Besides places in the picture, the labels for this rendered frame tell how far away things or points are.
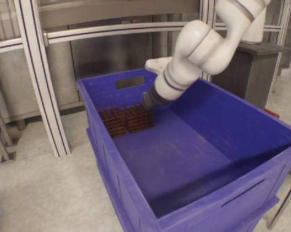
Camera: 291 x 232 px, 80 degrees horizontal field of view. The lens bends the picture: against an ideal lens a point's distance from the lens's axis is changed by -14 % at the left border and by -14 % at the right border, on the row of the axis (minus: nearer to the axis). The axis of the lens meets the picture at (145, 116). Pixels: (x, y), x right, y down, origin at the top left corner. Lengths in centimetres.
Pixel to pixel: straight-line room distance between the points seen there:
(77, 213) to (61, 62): 80
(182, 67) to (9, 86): 104
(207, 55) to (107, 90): 49
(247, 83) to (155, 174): 44
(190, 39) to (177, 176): 39
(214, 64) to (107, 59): 95
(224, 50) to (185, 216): 26
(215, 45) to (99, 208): 68
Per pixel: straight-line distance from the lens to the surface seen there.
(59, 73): 122
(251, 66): 73
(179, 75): 41
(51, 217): 85
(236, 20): 35
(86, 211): 82
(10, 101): 129
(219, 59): 35
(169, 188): 57
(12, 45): 87
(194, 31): 35
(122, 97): 79
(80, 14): 92
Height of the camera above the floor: 66
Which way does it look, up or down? 30 degrees down
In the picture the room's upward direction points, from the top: 1 degrees counter-clockwise
